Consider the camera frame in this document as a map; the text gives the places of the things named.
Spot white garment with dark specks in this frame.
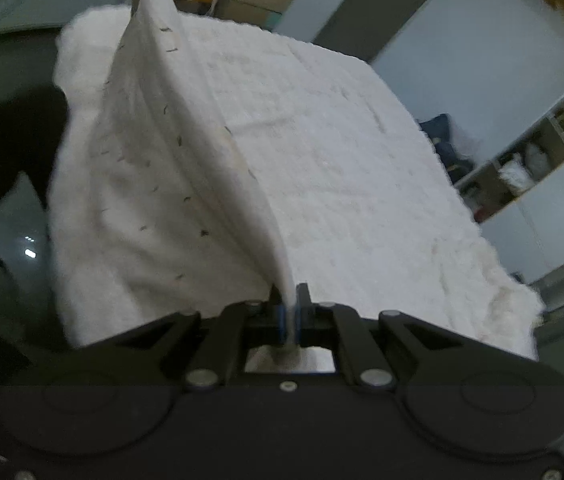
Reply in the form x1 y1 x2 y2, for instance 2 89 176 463
49 0 295 347

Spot white folded clothes on shelf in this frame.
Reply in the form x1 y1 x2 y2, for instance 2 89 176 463
498 143 552 196

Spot white fluffy bed blanket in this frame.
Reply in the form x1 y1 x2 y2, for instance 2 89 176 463
51 3 546 361

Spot dark blue cloth item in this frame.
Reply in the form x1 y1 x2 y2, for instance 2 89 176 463
419 114 474 183

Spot white wardrobe with open shelves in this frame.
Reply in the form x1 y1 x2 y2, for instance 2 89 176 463
456 94 564 284

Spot black round chair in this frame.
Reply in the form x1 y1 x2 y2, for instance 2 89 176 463
0 84 68 351

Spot dark grey door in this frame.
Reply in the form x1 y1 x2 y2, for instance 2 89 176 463
314 0 427 62

